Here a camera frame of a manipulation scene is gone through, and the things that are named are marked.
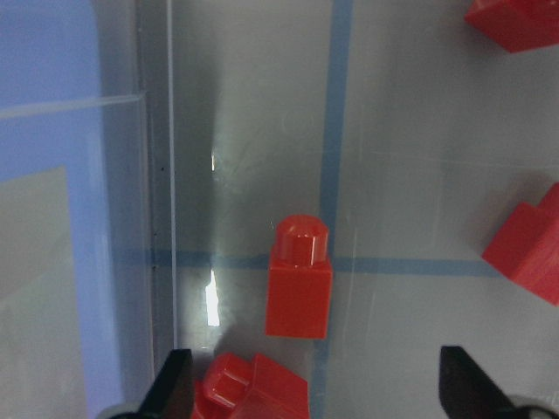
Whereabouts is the red block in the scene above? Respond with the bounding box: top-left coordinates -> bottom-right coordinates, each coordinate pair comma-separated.
265,215 -> 333,340
190,353 -> 310,419
482,183 -> 558,306
464,0 -> 558,52

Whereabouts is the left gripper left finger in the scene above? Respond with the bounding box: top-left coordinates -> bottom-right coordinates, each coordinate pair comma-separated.
130,349 -> 195,419

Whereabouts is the clear plastic storage box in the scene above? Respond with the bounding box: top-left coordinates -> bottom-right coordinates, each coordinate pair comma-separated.
0,0 -> 559,419

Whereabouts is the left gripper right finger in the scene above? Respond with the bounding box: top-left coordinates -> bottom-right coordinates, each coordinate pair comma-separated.
438,346 -> 516,418

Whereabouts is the red block top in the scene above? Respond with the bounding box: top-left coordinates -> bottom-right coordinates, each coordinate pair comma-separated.
464,0 -> 558,52

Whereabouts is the blue plastic tray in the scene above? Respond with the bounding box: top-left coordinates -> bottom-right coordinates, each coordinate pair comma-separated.
1,1 -> 153,418

